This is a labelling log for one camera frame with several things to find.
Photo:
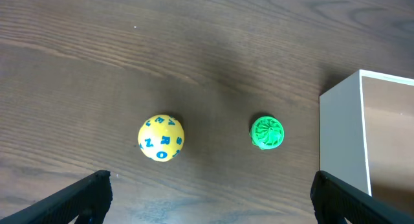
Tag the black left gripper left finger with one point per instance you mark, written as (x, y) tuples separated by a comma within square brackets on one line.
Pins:
[(86, 201)]

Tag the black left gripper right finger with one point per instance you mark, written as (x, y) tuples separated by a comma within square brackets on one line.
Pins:
[(336, 201)]

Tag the white cardboard box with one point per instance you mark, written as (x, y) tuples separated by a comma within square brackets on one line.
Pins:
[(366, 135)]

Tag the yellow ball with blue letters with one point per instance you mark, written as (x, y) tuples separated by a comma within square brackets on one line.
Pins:
[(161, 138)]

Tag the green ridged ball toy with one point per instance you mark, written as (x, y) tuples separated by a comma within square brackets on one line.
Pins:
[(267, 133)]

